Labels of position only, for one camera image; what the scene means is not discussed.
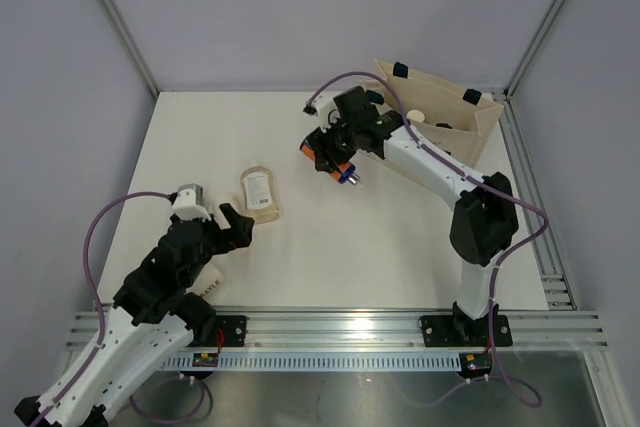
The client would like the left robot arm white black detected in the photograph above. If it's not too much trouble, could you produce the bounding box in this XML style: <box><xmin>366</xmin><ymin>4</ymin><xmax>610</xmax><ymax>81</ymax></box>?
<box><xmin>14</xmin><ymin>203</ymin><xmax>254</xmax><ymax>426</ymax></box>

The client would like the right aluminium frame post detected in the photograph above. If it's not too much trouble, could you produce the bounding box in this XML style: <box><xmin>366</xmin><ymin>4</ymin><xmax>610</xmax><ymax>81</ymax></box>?
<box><xmin>503</xmin><ymin>0</ymin><xmax>569</xmax><ymax>100</ymax></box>

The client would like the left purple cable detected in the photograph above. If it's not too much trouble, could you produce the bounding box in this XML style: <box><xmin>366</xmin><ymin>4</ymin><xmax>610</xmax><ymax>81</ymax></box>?
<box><xmin>29</xmin><ymin>190</ymin><xmax>176</xmax><ymax>427</ymax></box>

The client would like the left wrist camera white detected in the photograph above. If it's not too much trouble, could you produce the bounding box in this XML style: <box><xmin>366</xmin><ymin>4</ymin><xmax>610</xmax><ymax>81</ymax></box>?
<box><xmin>170</xmin><ymin>183</ymin><xmax>210</xmax><ymax>221</ymax></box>

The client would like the beige canvas tote bag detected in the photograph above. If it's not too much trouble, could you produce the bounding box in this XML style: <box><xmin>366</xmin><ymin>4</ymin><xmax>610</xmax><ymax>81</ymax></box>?
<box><xmin>361</xmin><ymin>60</ymin><xmax>510</xmax><ymax>181</ymax></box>

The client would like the aluminium frame post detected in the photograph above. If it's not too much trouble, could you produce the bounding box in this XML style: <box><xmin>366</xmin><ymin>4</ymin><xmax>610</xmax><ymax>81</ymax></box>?
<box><xmin>96</xmin><ymin>0</ymin><xmax>161</xmax><ymax>100</ymax></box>
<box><xmin>503</xmin><ymin>0</ymin><xmax>569</xmax><ymax>100</ymax></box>

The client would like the left aluminium frame post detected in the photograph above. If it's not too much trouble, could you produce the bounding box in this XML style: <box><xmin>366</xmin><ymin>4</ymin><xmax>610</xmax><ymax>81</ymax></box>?
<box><xmin>96</xmin><ymin>0</ymin><xmax>161</xmax><ymax>100</ymax></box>

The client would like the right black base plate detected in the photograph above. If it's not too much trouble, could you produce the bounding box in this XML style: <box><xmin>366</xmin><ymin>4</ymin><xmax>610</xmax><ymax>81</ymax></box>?
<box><xmin>419</xmin><ymin>314</ymin><xmax>513</xmax><ymax>348</ymax></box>

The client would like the white slotted cable duct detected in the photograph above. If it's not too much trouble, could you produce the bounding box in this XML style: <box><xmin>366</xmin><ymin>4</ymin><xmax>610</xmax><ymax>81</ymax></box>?
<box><xmin>159</xmin><ymin>352</ymin><xmax>461</xmax><ymax>372</ymax></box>

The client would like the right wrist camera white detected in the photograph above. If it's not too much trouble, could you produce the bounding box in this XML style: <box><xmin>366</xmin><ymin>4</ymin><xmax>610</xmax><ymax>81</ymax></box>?
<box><xmin>303</xmin><ymin>95</ymin><xmax>335</xmax><ymax>124</ymax></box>

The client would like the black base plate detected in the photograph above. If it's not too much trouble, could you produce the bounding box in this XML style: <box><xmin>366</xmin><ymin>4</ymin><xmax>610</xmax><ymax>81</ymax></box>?
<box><xmin>419</xmin><ymin>314</ymin><xmax>513</xmax><ymax>348</ymax></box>
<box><xmin>192</xmin><ymin>315</ymin><xmax>247</xmax><ymax>348</ymax></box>

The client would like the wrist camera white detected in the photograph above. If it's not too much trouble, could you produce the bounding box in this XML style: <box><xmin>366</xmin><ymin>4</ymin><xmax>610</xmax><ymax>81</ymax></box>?
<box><xmin>170</xmin><ymin>183</ymin><xmax>210</xmax><ymax>221</ymax></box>
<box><xmin>303</xmin><ymin>95</ymin><xmax>335</xmax><ymax>124</ymax></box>

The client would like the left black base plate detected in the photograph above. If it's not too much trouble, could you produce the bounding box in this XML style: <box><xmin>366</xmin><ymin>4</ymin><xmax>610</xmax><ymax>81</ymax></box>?
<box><xmin>192</xmin><ymin>315</ymin><xmax>247</xmax><ymax>348</ymax></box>

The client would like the orange blue spray bottle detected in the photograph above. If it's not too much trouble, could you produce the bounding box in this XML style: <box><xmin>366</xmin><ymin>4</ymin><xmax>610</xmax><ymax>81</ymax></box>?
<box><xmin>300</xmin><ymin>131</ymin><xmax>359</xmax><ymax>185</ymax></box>

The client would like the cream tube bottle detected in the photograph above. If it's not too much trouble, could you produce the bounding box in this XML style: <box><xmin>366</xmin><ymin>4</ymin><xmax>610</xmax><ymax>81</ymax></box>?
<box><xmin>212</xmin><ymin>192</ymin><xmax>242</xmax><ymax>213</ymax></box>

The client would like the clear amber liquid bottle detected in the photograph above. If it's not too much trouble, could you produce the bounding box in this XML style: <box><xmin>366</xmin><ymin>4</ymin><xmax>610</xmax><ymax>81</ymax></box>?
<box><xmin>240</xmin><ymin>160</ymin><xmax>280</xmax><ymax>224</ymax></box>

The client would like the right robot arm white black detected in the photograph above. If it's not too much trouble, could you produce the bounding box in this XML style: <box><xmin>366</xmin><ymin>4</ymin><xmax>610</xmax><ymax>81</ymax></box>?
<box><xmin>300</xmin><ymin>87</ymin><xmax>519</xmax><ymax>347</ymax></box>

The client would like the cream bottle with lettering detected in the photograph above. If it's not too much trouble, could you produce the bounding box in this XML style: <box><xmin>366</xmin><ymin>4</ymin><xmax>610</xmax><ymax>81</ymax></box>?
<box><xmin>190</xmin><ymin>265</ymin><xmax>225</xmax><ymax>302</ymax></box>

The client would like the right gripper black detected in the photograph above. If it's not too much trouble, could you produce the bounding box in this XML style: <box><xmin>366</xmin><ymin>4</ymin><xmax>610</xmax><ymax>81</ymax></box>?
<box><xmin>307</xmin><ymin>111</ymin><xmax>360</xmax><ymax>173</ymax></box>

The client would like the aluminium mounting rail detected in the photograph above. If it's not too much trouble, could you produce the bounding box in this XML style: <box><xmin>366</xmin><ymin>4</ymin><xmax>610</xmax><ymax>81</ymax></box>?
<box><xmin>64</xmin><ymin>309</ymin><xmax>610</xmax><ymax>351</ymax></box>

